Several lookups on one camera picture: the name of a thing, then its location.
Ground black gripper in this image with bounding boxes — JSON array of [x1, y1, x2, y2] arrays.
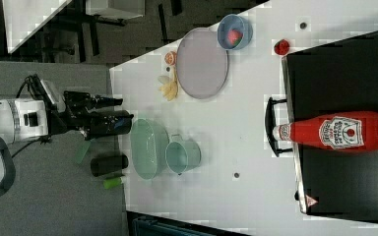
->
[[48, 90, 134, 140]]

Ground red plush ketchup bottle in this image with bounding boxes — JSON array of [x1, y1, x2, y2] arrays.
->
[[272, 111, 378, 152]]

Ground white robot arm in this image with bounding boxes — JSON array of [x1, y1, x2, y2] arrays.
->
[[0, 90, 134, 144]]

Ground green slotted spatula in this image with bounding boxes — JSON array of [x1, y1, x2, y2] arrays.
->
[[75, 141, 92, 164]]

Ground black cylinder cup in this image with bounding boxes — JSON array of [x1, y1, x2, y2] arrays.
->
[[91, 154, 129, 177]]

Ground green oval colander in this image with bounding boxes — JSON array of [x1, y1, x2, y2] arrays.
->
[[131, 119, 169, 180]]

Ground bright green bottle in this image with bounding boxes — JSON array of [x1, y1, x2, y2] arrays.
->
[[103, 176, 126, 190]]

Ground peeled banana toy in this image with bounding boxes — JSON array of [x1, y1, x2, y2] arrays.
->
[[157, 67, 178, 101]]

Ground orange slice toy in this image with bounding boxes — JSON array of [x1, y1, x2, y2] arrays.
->
[[164, 51, 177, 66]]

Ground green measuring cup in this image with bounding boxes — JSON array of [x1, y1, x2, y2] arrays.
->
[[165, 134, 201, 175]]

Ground grey oval plate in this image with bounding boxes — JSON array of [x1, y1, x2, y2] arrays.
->
[[176, 28, 228, 99]]

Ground red strawberry in cup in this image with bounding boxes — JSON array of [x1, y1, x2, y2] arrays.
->
[[226, 29, 243, 47]]

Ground blue cup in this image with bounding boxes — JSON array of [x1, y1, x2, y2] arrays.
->
[[217, 14, 253, 50]]

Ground red strawberry on table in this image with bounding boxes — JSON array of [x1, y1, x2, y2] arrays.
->
[[274, 39, 290, 56]]

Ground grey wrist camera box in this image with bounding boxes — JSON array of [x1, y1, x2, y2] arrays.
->
[[40, 80, 66, 112]]

